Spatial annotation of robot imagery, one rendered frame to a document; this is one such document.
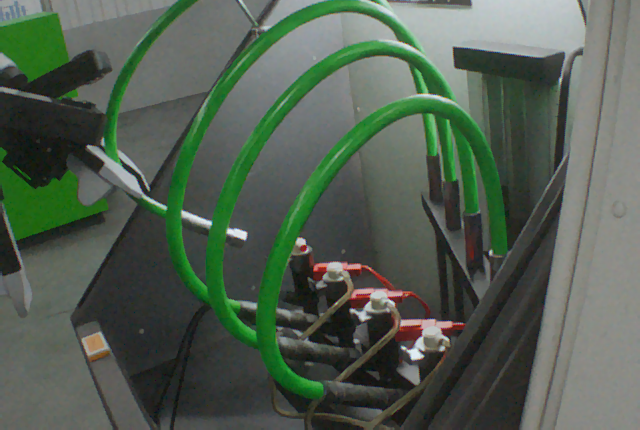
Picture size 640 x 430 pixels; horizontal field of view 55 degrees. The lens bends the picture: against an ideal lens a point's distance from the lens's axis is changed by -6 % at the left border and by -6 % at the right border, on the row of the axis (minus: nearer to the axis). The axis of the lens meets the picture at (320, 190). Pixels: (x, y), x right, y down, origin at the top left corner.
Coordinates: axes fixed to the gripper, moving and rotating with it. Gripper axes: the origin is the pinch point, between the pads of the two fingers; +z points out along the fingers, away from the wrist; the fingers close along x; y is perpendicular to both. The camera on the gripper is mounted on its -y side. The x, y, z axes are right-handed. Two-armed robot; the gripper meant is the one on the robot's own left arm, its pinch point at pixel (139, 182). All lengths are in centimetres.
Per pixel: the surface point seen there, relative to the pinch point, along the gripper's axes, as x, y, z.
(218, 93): 15.4, -15.2, 3.4
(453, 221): -0.8, -18.3, 30.8
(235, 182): 22.4, -11.5, 9.4
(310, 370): 2.3, 4.9, 28.3
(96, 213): -306, 126, -57
